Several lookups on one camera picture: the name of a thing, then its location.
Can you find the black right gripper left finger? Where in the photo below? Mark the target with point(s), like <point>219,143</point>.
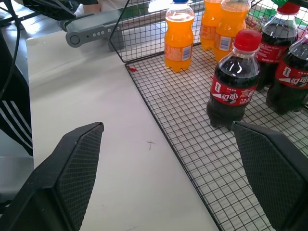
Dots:
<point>60,178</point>

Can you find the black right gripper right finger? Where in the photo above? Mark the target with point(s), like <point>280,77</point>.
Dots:
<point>272,173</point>

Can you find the person in black striped trousers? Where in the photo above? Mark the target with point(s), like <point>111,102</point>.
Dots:
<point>12,96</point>

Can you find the cola bottle red cap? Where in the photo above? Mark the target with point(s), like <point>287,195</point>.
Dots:
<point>233,84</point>
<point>288,79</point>
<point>276,38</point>

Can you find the orange soda bottle blue cap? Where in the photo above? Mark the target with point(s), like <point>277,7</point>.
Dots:
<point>179,36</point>

